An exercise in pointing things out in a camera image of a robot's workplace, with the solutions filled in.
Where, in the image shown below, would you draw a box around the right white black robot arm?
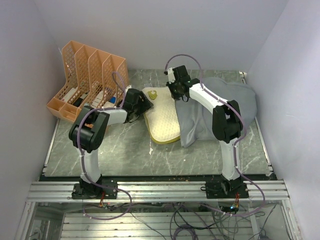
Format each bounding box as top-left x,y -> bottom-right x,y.
164,65 -> 244,198

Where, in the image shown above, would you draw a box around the aluminium mounting rail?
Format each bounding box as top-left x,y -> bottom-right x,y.
26,180 -> 290,203

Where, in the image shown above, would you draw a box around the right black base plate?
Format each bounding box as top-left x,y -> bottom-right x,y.
200,181 -> 249,199

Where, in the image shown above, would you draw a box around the grey pillowcase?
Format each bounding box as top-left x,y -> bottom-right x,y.
175,77 -> 257,148

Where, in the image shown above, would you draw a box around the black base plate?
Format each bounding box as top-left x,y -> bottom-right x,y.
200,181 -> 249,199
71,182 -> 118,200

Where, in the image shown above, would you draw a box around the cream yellow pillow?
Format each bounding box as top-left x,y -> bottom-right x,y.
142,87 -> 181,145

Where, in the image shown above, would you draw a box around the tangled cables under table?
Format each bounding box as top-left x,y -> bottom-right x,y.
82,199 -> 278,240

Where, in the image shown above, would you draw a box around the white red box in organizer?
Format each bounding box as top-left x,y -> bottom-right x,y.
61,87 -> 80,104

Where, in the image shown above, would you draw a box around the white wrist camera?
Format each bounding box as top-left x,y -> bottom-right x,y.
164,67 -> 176,84
125,85 -> 132,93

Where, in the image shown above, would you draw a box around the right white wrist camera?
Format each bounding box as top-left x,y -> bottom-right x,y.
164,67 -> 176,84

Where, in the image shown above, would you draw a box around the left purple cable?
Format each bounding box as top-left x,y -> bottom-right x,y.
76,71 -> 133,221

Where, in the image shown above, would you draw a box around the orange plastic file organizer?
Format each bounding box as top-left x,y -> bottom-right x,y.
46,40 -> 130,123

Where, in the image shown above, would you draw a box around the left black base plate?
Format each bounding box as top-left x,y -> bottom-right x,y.
71,182 -> 118,200

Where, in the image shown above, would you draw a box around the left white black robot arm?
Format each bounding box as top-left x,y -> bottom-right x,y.
68,88 -> 154,199

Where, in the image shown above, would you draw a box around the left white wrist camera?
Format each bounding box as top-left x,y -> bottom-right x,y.
125,85 -> 132,93

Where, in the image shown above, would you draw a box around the blue capped item in organizer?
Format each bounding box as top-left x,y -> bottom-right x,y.
109,97 -> 116,104

